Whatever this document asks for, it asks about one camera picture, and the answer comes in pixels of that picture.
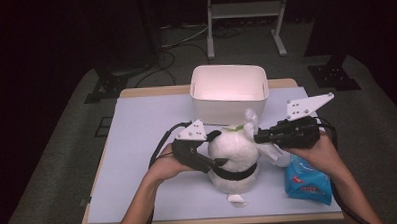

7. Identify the left hand-held gripper cable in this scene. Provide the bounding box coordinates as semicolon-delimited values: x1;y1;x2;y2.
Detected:
138;121;195;224

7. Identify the dark floor hatch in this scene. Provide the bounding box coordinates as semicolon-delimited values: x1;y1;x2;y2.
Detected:
94;116;115;139

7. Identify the grey floor cable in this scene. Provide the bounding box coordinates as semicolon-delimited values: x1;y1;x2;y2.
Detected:
159;24;212;49

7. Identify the blue wet wipes pack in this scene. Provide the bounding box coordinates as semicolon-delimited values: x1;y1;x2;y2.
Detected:
283;152;334;208

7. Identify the white metal stand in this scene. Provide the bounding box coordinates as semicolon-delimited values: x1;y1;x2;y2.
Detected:
205;0;293;61

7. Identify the black stand base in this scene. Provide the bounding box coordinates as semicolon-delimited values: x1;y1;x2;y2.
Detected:
307;54;363;93
83;65;131;105

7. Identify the white plastic storage box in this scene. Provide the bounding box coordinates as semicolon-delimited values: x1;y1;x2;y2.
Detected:
188;63;271;128

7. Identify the black floor cable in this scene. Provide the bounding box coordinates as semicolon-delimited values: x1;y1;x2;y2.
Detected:
132;40;214;89

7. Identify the panda plush toy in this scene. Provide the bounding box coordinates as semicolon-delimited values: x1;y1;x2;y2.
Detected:
205;123;263;209

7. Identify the right hand-held gripper cable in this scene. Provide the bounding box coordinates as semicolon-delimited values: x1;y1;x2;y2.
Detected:
315;114;375;224

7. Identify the hand-held gripper cable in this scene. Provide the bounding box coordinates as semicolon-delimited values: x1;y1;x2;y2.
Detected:
138;121;195;224
315;114;375;224

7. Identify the wooden table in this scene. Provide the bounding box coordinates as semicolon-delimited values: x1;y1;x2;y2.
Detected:
77;76;344;224

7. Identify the person's left hand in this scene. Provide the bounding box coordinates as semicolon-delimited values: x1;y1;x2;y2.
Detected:
144;143;193;185

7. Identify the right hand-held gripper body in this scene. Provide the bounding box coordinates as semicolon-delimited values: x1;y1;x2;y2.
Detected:
269;91;337;150

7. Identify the white wet wipe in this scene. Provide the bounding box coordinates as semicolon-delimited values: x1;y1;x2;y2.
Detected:
241;108;264;142

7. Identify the person's right hand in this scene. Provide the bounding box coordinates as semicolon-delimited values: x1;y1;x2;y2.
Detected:
281;133;344;180

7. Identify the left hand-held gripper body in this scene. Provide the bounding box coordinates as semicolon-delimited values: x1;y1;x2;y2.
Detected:
170;118;217;176

